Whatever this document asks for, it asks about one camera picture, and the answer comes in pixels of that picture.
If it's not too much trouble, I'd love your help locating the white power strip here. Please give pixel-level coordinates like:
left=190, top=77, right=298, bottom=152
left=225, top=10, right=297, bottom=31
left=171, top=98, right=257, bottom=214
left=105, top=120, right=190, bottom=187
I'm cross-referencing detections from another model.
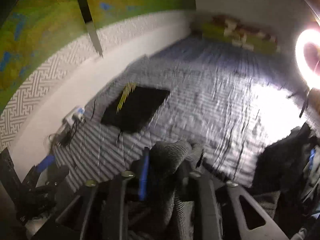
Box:
left=62, top=106, right=85, bottom=127

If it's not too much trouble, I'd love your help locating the black garment with yellow stripes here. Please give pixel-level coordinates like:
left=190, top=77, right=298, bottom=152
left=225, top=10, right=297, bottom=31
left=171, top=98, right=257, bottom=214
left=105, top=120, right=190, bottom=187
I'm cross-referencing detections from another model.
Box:
left=101, top=82, right=170, bottom=133

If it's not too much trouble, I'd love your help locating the grey knitted garment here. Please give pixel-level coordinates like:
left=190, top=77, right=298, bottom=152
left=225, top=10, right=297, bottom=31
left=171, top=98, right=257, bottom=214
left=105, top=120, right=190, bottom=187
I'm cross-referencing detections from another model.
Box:
left=132, top=140, right=223, bottom=240

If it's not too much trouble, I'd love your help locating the striped grey bed sheet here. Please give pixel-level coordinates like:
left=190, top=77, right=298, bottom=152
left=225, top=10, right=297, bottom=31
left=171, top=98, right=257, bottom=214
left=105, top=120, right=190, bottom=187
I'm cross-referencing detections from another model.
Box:
left=53, top=37, right=319, bottom=190

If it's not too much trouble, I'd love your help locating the folded green floral blanket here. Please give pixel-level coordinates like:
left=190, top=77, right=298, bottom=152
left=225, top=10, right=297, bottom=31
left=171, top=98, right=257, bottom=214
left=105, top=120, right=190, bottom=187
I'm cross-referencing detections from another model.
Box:
left=191, top=14, right=280, bottom=54

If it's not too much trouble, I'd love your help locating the black cable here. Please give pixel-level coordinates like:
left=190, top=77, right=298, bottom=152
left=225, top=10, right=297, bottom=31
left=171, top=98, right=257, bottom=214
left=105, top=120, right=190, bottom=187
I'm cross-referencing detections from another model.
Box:
left=48, top=100, right=97, bottom=148

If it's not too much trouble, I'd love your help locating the black and white wall strip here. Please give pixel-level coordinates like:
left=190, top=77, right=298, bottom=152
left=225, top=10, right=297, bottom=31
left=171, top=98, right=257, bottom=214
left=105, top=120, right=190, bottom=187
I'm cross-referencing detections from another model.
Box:
left=77, top=0, right=103, bottom=57

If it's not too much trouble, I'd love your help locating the pile of dark clothes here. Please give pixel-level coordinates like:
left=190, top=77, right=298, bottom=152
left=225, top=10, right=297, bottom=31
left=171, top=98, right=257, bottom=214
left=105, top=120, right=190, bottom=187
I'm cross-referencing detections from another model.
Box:
left=249, top=123, right=319, bottom=237

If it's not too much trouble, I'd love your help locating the ring light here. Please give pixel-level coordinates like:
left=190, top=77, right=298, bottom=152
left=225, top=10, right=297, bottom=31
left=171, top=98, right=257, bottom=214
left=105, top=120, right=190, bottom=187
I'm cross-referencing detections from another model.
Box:
left=295, top=29, right=319, bottom=90

